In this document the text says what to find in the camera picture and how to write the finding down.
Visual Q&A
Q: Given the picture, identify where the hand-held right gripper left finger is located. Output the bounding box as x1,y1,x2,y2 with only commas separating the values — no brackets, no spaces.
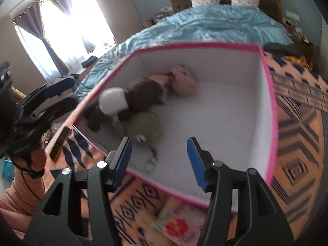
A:
24,136,133,246

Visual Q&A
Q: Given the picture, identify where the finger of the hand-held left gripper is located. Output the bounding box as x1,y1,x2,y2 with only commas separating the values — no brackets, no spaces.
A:
16,76,75,116
13,96,79,147

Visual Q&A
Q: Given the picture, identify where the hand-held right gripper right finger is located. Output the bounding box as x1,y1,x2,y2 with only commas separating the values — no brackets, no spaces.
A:
187,136,295,246

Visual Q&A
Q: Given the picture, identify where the pink box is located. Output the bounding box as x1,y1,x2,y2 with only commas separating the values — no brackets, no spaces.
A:
45,43,279,214

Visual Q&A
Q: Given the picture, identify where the person's left forearm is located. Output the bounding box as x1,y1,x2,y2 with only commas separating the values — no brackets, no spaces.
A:
0,143,52,237

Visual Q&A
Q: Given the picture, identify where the gold phone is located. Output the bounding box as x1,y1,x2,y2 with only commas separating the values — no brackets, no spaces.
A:
50,126,72,163

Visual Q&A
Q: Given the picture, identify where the grey curtain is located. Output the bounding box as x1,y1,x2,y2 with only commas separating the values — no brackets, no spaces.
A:
48,0,96,55
13,3,70,75

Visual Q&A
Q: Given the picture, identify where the green plush ball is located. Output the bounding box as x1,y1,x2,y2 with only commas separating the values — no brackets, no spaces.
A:
127,111,163,148

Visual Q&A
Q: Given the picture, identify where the turquoise basket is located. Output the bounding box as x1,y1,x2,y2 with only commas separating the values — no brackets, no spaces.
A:
1,157,16,180

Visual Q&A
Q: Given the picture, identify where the window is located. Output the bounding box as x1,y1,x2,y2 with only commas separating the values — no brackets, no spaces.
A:
15,0,116,83

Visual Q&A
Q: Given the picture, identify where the flower print card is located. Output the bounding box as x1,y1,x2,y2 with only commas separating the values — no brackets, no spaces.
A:
153,202,206,244

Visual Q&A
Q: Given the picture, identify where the brown and white plush toy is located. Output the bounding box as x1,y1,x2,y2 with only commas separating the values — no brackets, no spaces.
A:
83,71,175,132

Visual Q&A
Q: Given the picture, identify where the orange navy patterned blanket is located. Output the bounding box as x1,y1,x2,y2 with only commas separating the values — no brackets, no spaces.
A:
45,51,326,246

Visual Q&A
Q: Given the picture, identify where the cluttered bedside table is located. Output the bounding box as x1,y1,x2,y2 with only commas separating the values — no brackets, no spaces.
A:
142,6,175,29

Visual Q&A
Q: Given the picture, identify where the blue quilt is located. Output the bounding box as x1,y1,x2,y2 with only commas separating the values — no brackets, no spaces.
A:
74,5,295,100

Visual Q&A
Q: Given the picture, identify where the cluttered nightstand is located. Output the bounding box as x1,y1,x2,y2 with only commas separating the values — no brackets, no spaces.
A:
282,22,321,70

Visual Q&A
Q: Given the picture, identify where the metal keychain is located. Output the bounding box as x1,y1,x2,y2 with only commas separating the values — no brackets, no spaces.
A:
144,143,158,171

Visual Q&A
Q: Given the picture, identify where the black cable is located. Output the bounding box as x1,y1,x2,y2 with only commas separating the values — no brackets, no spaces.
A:
12,157,45,202

